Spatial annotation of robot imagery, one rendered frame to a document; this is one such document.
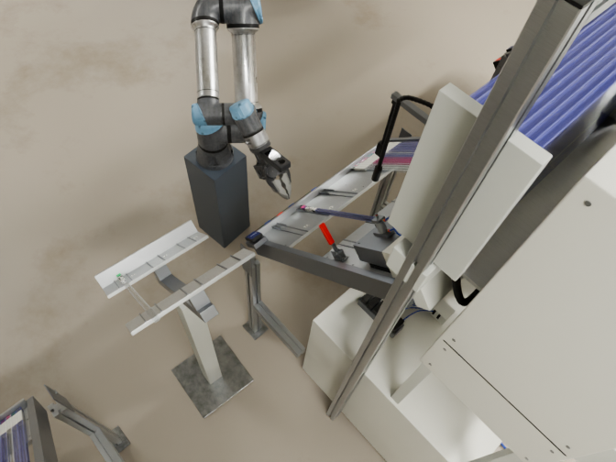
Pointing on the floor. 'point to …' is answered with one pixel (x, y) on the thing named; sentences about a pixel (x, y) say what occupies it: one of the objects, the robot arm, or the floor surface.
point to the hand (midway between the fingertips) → (288, 195)
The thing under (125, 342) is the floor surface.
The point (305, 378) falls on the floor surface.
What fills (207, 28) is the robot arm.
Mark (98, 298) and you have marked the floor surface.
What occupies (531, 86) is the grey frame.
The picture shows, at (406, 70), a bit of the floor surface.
